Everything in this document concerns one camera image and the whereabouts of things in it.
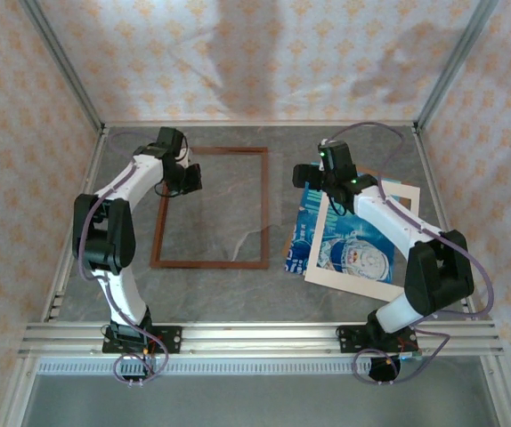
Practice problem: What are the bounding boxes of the white mat board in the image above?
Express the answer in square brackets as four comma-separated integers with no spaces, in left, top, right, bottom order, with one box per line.
[303,179,422,301]

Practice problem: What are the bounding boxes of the brown wooden picture frame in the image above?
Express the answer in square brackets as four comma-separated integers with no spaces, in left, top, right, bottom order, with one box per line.
[149,146,270,270]

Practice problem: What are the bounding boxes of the blue printed paper photo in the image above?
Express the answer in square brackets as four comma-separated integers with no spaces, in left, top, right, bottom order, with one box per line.
[283,184,395,285]

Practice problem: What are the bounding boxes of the grey metal panel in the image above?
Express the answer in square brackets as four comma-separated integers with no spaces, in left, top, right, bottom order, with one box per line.
[19,373,501,427]

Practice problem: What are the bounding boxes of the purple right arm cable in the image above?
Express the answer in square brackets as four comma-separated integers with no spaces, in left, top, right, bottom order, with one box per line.
[326,122,495,386]

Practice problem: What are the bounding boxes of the clear frame pane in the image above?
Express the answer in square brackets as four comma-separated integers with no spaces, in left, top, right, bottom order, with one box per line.
[159,153,265,263]

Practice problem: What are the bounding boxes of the aluminium table edge rail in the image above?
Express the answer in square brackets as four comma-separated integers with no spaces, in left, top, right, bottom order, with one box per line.
[101,118,419,130]
[412,125,480,322]
[41,126,109,324]

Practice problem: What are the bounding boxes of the aluminium corner post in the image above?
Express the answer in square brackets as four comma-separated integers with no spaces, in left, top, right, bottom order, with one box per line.
[414,0,500,131]
[17,0,106,131]

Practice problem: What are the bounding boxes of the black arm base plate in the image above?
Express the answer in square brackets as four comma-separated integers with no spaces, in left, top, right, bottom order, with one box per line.
[335,324,422,357]
[102,326,183,356]

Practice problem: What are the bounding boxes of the aluminium mounting rail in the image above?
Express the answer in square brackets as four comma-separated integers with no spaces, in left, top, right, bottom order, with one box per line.
[18,320,505,359]

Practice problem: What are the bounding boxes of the grey slotted cable duct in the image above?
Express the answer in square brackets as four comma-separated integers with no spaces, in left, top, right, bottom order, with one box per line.
[36,358,491,376]

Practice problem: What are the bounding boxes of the aluminium lower frame bar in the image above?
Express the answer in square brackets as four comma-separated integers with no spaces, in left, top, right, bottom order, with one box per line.
[0,355,41,427]
[480,355,511,427]

